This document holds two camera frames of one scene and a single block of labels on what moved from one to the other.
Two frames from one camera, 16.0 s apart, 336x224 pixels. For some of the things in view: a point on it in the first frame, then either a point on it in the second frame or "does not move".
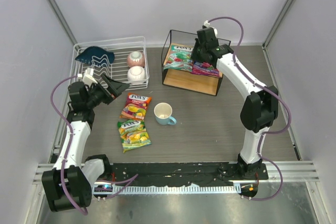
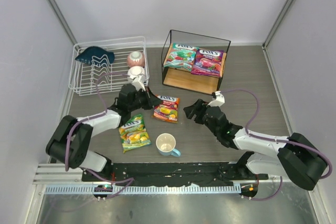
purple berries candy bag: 202,68 does not move
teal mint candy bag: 180,57 does not move
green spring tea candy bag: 133,134 does not move
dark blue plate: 96,56 does not move
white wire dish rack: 123,60 does not move
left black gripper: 108,90 to 146,99
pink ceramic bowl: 136,58 does not move
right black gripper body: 199,54 to 200,112
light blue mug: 163,112 to 165,144
